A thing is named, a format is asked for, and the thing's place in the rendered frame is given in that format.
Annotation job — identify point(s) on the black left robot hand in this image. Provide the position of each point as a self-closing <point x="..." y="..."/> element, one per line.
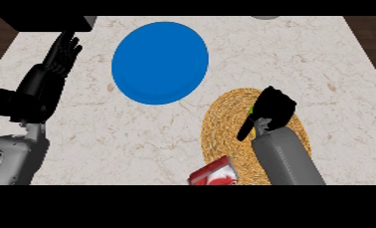
<point x="41" y="86"/>

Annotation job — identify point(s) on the black box appliance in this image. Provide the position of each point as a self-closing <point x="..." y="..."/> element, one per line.
<point x="45" y="23"/>

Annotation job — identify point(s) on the yellow-green lemon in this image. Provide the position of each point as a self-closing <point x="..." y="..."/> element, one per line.
<point x="250" y="110"/>

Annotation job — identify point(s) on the red and white can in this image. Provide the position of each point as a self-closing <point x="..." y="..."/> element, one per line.
<point x="213" y="174"/>

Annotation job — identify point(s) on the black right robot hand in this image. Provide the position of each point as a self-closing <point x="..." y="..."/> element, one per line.
<point x="274" y="106"/>

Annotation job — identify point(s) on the woven straw placemat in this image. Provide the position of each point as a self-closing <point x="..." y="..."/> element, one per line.
<point x="227" y="129"/>

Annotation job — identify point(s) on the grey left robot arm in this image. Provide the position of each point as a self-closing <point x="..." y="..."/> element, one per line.
<point x="16" y="155"/>

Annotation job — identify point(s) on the grey round object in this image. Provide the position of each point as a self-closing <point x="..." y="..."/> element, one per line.
<point x="264" y="17"/>

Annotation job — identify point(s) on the blue round plate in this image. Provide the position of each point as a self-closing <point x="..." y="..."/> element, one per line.
<point x="159" y="62"/>

